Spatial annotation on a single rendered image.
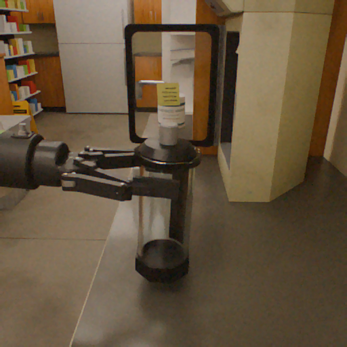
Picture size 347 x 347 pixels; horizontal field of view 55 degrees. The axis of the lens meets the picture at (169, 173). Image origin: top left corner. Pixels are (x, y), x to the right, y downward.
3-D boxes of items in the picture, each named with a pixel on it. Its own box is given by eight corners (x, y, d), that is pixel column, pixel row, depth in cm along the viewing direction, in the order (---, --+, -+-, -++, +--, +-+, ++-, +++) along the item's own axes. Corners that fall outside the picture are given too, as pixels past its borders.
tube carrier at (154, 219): (190, 245, 67) (200, 141, 59) (192, 282, 57) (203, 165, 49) (136, 241, 67) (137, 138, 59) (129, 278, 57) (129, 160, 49)
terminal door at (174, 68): (213, 147, 119) (219, 23, 103) (129, 143, 123) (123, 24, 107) (213, 146, 120) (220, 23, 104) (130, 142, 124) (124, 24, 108)
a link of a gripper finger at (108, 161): (78, 176, 56) (77, 173, 57) (141, 170, 61) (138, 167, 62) (78, 154, 55) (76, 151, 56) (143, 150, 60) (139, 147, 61)
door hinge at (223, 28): (217, 145, 120) (225, 25, 104) (218, 148, 117) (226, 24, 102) (213, 145, 120) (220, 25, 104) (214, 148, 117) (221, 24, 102)
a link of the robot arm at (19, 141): (20, 177, 62) (-6, 201, 53) (15, 114, 57) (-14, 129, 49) (53, 181, 62) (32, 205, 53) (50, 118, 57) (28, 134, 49)
